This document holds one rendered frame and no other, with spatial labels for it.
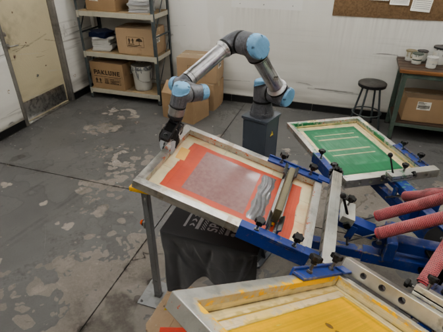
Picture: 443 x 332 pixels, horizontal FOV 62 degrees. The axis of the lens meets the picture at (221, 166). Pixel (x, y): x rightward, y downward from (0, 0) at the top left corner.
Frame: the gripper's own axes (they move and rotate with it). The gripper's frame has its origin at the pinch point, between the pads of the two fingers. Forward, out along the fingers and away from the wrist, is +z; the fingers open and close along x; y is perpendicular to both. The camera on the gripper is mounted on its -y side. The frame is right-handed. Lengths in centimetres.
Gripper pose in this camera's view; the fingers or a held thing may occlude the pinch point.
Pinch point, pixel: (166, 151)
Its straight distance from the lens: 181.6
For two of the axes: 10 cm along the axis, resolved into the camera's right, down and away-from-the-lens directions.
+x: -9.2, -3.9, 1.2
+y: 3.1, -4.9, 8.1
